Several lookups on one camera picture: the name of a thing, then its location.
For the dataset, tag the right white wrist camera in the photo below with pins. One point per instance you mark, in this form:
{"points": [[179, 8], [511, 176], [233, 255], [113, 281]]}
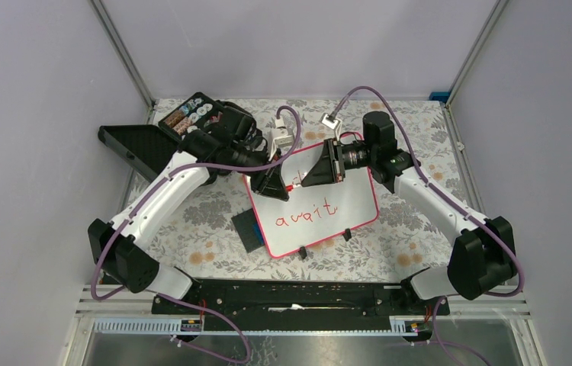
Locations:
{"points": [[332, 122]]}

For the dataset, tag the dark grey lego baseplate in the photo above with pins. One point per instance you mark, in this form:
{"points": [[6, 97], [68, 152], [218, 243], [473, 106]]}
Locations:
{"points": [[247, 227]]}

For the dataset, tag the blue corner bracket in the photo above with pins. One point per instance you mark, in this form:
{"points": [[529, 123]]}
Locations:
{"points": [[441, 97]]}

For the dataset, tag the black poker chip case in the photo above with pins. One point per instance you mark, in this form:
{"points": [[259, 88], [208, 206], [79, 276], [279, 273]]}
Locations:
{"points": [[211, 129]]}

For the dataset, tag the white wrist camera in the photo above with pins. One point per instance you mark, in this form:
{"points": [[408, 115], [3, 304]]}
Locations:
{"points": [[279, 137], [332, 122]]}

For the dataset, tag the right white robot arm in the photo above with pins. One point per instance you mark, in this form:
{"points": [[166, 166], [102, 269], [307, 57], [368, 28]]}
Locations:
{"points": [[482, 248]]}

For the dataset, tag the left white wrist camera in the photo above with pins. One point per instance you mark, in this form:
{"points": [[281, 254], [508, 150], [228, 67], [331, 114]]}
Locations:
{"points": [[279, 137]]}

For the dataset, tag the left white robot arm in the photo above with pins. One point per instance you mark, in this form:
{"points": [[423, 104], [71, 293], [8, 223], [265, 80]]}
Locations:
{"points": [[120, 245]]}

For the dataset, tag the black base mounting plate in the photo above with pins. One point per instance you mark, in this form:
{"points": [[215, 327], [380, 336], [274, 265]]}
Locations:
{"points": [[258, 305]]}

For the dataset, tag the aluminium frame rail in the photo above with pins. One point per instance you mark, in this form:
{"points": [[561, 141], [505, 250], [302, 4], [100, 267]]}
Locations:
{"points": [[117, 42]]}

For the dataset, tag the pink framed whiteboard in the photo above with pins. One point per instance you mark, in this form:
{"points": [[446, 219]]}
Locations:
{"points": [[314, 214]]}

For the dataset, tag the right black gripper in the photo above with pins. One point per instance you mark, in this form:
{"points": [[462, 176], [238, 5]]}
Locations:
{"points": [[326, 171]]}

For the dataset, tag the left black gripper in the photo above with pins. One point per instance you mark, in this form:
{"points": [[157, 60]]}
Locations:
{"points": [[271, 182]]}

